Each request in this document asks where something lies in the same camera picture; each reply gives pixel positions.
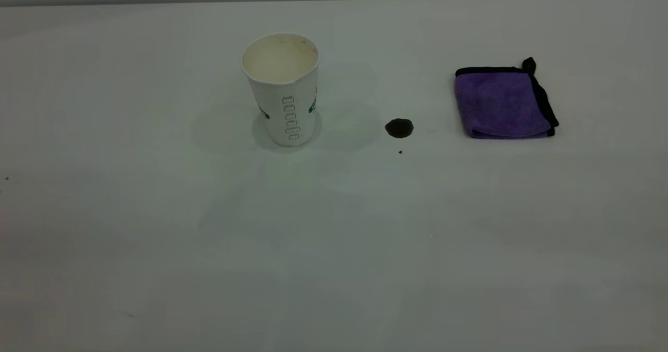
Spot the white paper coffee cup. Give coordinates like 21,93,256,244
241,32,320,148

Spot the purple cloth with black trim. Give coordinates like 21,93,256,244
454,57,560,140

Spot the dark coffee spill stain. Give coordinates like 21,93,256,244
385,118,414,139

